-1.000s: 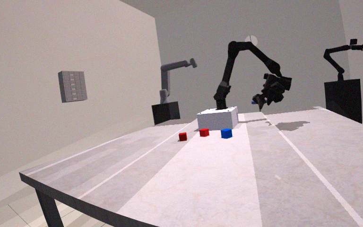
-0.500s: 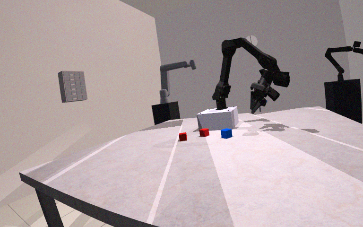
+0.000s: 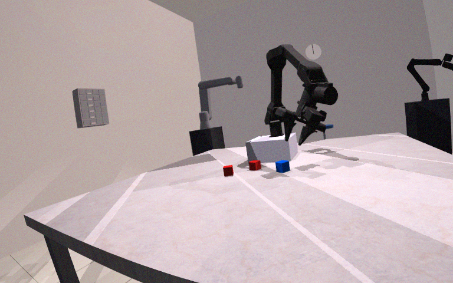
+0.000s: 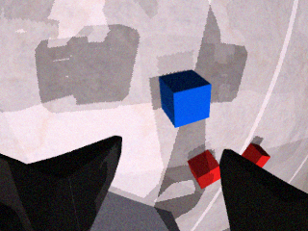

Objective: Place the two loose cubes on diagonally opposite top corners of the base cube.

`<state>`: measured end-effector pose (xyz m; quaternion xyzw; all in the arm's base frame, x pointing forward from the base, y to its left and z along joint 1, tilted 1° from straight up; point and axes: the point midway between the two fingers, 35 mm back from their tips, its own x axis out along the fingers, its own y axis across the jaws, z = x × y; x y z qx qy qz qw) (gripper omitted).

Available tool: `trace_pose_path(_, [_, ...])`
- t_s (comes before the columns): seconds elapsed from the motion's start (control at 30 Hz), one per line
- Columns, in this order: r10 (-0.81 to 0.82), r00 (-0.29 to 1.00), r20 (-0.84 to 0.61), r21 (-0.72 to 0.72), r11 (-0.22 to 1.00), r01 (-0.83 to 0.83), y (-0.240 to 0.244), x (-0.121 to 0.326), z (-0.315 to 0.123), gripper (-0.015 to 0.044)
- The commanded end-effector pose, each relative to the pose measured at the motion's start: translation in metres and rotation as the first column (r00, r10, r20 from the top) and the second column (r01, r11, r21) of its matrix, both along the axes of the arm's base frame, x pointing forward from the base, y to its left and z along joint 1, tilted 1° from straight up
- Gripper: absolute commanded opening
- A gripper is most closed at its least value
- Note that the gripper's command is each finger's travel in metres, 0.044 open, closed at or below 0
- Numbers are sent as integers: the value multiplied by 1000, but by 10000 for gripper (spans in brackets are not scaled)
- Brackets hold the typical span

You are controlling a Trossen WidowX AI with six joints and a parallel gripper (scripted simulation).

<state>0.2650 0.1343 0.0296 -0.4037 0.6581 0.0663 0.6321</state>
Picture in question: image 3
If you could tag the red cube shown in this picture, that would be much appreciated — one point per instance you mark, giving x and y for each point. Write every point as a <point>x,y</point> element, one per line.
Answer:
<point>228,170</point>
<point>255,165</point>

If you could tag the blue cube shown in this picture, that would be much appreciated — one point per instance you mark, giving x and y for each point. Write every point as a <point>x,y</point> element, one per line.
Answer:
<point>282,166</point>

